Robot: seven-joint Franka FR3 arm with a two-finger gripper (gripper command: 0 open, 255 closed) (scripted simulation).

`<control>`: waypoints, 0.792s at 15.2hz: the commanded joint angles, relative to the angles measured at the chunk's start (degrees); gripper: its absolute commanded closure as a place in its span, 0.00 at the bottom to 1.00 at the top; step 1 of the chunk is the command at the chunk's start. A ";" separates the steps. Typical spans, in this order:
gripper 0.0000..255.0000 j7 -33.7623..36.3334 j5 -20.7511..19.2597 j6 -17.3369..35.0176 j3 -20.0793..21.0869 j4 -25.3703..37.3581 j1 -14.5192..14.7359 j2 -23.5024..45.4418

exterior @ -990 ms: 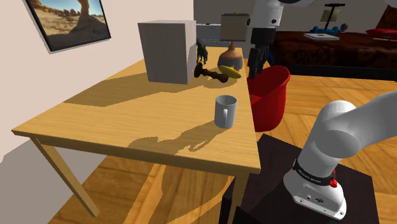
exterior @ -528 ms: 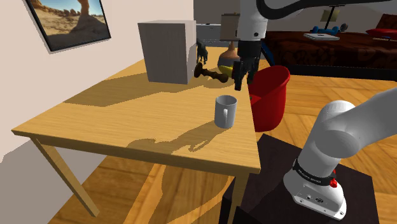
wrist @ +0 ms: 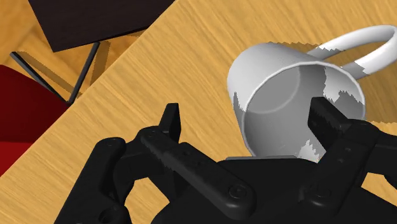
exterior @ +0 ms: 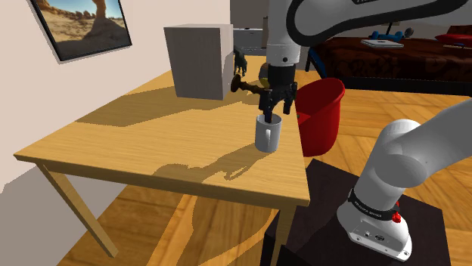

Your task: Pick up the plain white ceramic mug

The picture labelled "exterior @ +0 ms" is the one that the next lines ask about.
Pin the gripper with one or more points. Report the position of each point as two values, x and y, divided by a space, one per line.
281 79

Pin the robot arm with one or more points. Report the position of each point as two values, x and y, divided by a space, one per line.
402 154

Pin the white mug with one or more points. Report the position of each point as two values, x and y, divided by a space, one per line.
265 136

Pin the gold grey ball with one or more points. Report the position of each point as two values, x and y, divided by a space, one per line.
263 73

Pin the dark bronze candlestick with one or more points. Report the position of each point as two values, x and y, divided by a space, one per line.
245 87

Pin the red bin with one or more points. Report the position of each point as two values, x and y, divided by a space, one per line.
319 118

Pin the dark figure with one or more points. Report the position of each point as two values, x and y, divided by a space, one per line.
240 62

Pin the grey cabinet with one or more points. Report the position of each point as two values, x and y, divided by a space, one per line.
249 38

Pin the grey box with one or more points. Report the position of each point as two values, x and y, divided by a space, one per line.
197 60

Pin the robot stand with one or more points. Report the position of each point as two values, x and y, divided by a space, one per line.
324 206

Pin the wooden table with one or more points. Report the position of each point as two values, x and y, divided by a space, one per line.
166 147

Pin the bed with dark brown cover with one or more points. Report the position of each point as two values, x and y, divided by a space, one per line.
387 62

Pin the framed desert wall picture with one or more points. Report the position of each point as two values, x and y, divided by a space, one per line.
83 25

